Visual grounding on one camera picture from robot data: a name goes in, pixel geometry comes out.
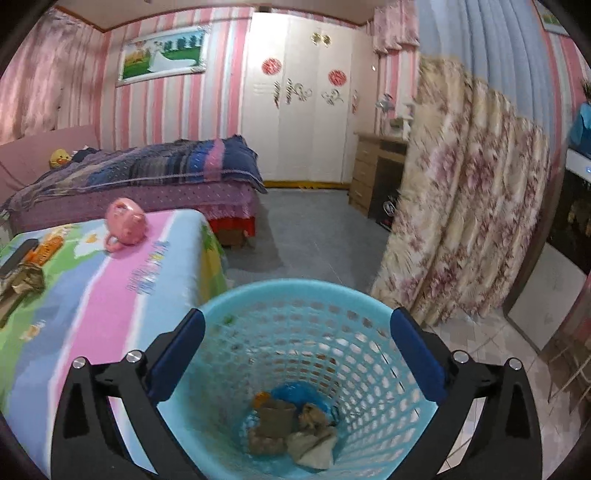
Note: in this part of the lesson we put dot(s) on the orange snack packet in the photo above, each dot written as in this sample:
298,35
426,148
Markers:
46,249

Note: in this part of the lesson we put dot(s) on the silver printed snack packet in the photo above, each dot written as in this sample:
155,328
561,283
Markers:
25,279

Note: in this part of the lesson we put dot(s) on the dark glass cabinet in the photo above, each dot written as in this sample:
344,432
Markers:
570,217

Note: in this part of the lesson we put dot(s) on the wooden desk with drawers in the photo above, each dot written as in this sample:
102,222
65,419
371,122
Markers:
364,170

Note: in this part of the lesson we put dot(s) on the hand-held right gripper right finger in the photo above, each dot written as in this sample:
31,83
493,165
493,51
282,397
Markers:
418,355

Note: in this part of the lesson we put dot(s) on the white wardrobe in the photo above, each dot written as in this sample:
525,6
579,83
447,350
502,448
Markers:
300,138

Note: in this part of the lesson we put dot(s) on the white board panel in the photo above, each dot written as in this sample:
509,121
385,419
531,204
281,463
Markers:
540,300

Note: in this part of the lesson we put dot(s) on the purple striped quilt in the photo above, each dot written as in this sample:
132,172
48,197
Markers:
161,166

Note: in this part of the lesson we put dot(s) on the orange tangerine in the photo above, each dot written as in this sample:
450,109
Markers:
262,398

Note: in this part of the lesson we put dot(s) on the colourful cartoon bird tablecloth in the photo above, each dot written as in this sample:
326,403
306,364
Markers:
115,300

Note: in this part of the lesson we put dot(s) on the pink curtain valance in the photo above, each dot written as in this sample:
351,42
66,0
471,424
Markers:
392,27

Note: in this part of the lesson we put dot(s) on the red round wardrobe sticker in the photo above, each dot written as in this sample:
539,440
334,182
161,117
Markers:
271,66
337,77

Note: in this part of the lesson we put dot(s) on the yellow duck plush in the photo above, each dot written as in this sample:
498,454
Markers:
59,158

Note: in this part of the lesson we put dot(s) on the black remote control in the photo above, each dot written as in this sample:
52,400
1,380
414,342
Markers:
18,258

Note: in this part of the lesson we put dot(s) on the pink pig toy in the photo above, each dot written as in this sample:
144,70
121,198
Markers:
125,225

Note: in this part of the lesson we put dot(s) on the blue and floral curtain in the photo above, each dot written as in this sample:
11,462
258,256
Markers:
461,207

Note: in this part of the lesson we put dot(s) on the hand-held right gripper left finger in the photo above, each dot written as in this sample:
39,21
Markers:
178,355

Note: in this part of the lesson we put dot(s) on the small framed wall picture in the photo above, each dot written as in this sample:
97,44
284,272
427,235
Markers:
554,18

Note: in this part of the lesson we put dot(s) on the pink patterned curtain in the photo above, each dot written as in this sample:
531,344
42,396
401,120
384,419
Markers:
41,78

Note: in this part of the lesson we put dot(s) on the brown paper roll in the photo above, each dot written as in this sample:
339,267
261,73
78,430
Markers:
277,415

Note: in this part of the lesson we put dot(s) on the bed with pink headboard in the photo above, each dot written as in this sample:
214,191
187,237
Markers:
138,207

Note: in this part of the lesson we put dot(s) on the blue plastic bag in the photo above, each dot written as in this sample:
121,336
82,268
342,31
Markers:
295,393

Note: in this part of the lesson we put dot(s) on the black bag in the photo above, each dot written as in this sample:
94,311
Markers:
388,210

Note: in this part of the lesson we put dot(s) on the light blue plastic basket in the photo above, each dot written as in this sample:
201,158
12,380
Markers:
323,323

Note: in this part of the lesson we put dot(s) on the framed wedding wall picture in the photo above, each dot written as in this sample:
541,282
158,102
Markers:
161,55

